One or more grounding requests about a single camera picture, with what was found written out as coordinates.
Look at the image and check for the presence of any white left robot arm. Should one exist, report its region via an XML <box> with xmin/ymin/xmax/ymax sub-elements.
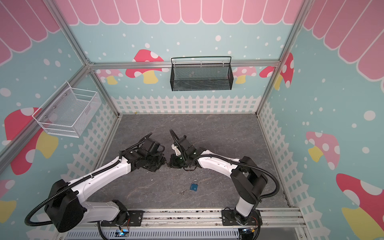
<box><xmin>45</xmin><ymin>137</ymin><xmax>166</xmax><ymax>233</ymax></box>

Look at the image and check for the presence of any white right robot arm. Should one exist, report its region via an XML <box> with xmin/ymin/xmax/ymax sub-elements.
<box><xmin>169</xmin><ymin>130</ymin><xmax>279</xmax><ymax>225</ymax></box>

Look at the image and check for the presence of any blue padlock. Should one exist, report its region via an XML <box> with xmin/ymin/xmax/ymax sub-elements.
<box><xmin>190</xmin><ymin>180</ymin><xmax>199</xmax><ymax>192</ymax></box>

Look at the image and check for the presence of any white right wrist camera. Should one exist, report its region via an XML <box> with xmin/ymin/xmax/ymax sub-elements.
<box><xmin>171</xmin><ymin>144</ymin><xmax>182</xmax><ymax>156</ymax></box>

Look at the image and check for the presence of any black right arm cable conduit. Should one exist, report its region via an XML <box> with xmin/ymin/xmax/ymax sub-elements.
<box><xmin>169</xmin><ymin>128</ymin><xmax>280</xmax><ymax>200</ymax></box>

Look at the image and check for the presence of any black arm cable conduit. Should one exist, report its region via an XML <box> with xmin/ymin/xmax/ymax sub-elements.
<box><xmin>24</xmin><ymin>132</ymin><xmax>166</xmax><ymax>227</ymax></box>
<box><xmin>169</xmin><ymin>128</ymin><xmax>280</xmax><ymax>200</ymax></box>

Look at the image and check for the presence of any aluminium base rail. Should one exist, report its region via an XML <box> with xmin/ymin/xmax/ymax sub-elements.
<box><xmin>55</xmin><ymin>208</ymin><xmax>311</xmax><ymax>240</ymax></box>

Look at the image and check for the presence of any black mesh wall basket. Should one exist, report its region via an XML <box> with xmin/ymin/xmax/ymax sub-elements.
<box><xmin>170</xmin><ymin>56</ymin><xmax>234</xmax><ymax>92</ymax></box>

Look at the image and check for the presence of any white wire wall basket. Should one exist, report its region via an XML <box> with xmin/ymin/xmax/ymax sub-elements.
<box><xmin>32</xmin><ymin>82</ymin><xmax>102</xmax><ymax>138</ymax></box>

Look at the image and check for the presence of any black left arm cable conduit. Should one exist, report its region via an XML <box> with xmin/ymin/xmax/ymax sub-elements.
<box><xmin>24</xmin><ymin>132</ymin><xmax>166</xmax><ymax>227</ymax></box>

